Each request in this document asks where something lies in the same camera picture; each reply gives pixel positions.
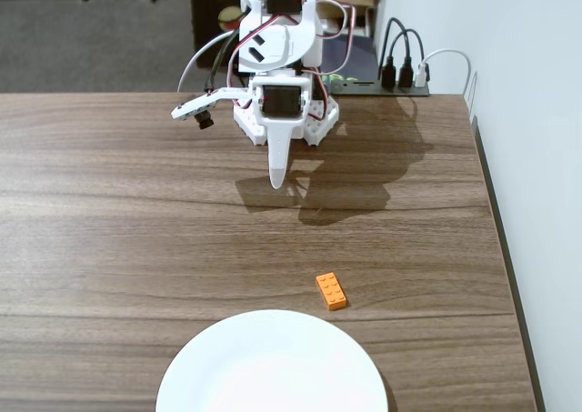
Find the red white servo wire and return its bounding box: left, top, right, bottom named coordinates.
left=316, top=0, right=358, bottom=99
left=226, top=14, right=281, bottom=109

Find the yellow red round object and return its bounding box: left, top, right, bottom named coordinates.
left=217, top=5, right=242, bottom=32

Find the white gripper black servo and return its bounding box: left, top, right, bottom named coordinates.
left=247, top=74, right=316, bottom=191

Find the white cable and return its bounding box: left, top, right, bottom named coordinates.
left=176, top=29, right=238, bottom=95

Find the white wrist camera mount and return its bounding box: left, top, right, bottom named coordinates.
left=171, top=86, right=249, bottom=131

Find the black power strip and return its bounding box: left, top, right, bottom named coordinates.
left=334, top=77, right=431, bottom=98

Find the black plug with cable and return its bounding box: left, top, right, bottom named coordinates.
left=397, top=28, right=426, bottom=89
left=378, top=16, right=410, bottom=90

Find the dark cabinet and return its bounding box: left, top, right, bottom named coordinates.
left=189, top=0, right=245, bottom=70

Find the orange lego block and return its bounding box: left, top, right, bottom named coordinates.
left=315, top=270, right=350, bottom=312

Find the white round plate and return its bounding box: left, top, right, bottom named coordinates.
left=155, top=309, right=389, bottom=412

